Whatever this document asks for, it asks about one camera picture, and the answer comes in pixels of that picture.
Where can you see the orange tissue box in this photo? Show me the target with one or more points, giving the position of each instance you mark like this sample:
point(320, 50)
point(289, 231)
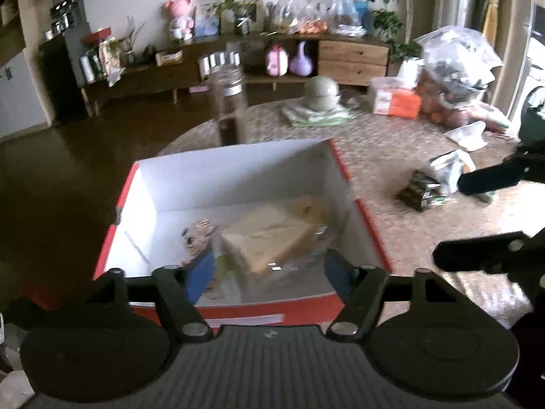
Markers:
point(396, 100)

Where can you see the green folded cloth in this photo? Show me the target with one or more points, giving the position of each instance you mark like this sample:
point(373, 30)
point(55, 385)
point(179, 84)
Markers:
point(319, 117)

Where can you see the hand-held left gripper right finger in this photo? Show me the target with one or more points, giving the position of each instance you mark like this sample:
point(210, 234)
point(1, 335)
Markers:
point(336, 275)

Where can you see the white ceramic pot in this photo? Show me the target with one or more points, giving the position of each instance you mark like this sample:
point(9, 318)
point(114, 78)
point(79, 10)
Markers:
point(321, 93)

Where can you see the large clear plastic bag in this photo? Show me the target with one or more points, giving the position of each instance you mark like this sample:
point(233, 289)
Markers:
point(455, 68)

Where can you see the wooden sideboard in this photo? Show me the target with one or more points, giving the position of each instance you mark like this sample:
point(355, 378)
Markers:
point(353, 59)

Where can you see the white paper bag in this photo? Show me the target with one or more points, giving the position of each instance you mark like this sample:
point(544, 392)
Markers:
point(468, 136)

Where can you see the red shoebox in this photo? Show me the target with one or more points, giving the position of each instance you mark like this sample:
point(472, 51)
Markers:
point(238, 174)

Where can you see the glass jar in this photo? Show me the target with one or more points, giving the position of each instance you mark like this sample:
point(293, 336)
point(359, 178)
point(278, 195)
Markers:
point(228, 102)

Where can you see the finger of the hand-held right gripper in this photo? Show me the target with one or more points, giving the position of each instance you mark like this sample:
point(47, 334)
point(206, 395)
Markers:
point(477, 253)
point(489, 178)

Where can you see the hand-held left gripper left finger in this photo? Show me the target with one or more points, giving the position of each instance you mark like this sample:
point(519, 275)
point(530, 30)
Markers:
point(200, 275)

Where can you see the dark snack packet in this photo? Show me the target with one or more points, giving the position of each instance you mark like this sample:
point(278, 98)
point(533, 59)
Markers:
point(417, 189)

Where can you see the egg-shaped toy figure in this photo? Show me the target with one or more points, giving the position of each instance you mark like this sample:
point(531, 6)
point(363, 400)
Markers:
point(196, 238)

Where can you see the pink plush bag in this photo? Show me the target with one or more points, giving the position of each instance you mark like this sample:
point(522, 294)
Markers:
point(276, 61)

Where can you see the purple gourd toy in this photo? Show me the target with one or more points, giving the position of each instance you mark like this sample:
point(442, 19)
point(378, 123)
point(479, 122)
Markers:
point(301, 61)

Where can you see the vase of dried twigs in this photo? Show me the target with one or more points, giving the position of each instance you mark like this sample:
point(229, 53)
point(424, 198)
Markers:
point(131, 42)

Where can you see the green houseplant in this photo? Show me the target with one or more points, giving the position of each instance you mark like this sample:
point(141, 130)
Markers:
point(391, 12)

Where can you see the yellow curtain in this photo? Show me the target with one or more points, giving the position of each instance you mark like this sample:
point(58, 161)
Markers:
point(494, 4)

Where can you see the black cabinet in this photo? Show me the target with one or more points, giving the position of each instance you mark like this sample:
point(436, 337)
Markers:
point(61, 68)

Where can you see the pink plush doll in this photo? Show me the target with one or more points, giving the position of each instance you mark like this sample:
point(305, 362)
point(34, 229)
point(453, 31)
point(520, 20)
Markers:
point(181, 17)

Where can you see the white slatted rack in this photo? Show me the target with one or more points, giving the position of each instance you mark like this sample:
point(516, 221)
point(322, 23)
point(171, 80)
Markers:
point(213, 61)

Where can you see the white plastic bag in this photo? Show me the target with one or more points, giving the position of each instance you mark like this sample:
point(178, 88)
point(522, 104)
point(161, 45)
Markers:
point(449, 168)

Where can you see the packet of sliced bread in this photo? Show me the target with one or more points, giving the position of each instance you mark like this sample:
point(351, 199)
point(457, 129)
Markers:
point(272, 234)

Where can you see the small cardboard box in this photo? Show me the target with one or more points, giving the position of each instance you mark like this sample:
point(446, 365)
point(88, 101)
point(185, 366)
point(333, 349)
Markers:
point(168, 57)

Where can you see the plastic bags of food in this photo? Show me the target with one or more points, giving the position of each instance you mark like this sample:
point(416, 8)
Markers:
point(315, 17)

